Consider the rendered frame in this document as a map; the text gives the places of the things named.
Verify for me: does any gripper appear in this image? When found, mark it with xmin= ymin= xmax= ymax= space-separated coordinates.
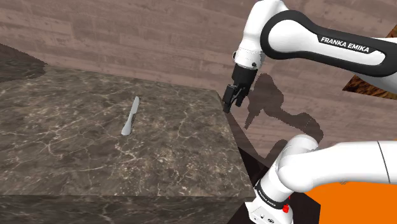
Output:
xmin=222 ymin=63 xmax=258 ymax=115

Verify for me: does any silver table knife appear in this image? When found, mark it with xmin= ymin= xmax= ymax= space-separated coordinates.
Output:
xmin=120 ymin=95 xmax=141 ymax=137

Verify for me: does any dark robot stand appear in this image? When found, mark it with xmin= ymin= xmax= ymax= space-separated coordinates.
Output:
xmin=227 ymin=111 xmax=322 ymax=224

